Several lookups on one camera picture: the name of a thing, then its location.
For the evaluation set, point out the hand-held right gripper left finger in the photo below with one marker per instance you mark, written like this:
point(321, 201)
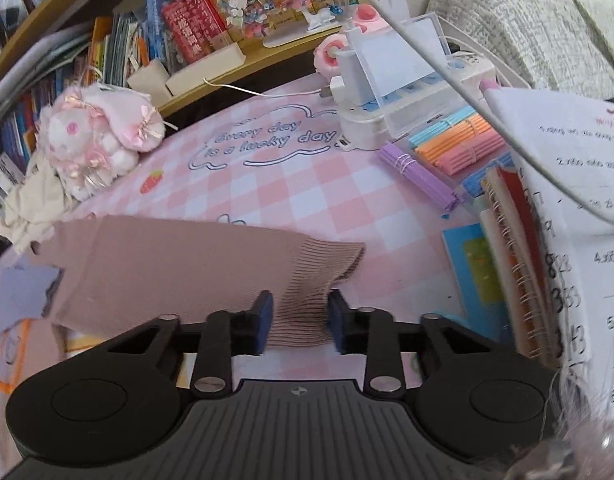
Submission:
point(264, 322)

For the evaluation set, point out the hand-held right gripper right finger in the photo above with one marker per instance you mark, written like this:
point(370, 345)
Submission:
point(337, 325)

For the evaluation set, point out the purple and mauve knit sweater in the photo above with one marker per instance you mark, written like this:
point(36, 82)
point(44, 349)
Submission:
point(162, 270)

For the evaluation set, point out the pink checked cartoon desk mat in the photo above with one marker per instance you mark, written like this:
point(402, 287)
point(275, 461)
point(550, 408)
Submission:
point(312, 185)

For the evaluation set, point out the blue booklet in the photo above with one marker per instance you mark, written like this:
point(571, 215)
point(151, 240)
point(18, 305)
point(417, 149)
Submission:
point(472, 270)

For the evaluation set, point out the white power strip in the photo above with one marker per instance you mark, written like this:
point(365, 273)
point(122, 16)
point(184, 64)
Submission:
point(362, 130)

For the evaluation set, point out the red spiral notebook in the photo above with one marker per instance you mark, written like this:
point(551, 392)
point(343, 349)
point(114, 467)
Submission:
point(517, 240)

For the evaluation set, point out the bundles of coloured sticks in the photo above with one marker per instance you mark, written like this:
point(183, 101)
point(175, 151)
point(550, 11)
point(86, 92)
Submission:
point(452, 145)

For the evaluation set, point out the white and pink bunny plush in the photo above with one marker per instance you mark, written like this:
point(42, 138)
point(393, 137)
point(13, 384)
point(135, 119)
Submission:
point(87, 135)

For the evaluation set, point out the cream canvas tote bag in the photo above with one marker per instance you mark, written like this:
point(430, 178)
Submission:
point(32, 210)

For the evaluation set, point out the long white box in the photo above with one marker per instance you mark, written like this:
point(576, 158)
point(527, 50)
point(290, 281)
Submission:
point(207, 70)

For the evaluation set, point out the white pen box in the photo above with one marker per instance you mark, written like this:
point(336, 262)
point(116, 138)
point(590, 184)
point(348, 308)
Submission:
point(149, 82)

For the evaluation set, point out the fluffy grey sleeve cuff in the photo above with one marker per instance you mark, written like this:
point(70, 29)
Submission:
point(582, 435)

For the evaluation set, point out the pink pig plush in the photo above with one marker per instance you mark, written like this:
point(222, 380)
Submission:
point(327, 52)

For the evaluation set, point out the clear plastic box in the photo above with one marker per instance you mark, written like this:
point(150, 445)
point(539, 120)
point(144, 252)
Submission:
point(392, 55)

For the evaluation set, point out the white worksheet paper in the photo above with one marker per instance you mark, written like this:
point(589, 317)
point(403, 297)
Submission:
point(577, 170)

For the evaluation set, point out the red book set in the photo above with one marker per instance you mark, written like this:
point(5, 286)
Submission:
point(192, 25)

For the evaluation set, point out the row of colourful books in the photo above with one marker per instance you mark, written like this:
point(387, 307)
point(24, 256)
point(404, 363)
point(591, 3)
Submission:
point(117, 45)

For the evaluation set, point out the white textured blanket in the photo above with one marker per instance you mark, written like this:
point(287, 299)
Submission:
point(527, 25)

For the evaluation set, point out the white and wooden bookshelf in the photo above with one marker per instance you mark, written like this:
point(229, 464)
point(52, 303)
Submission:
point(47, 5)

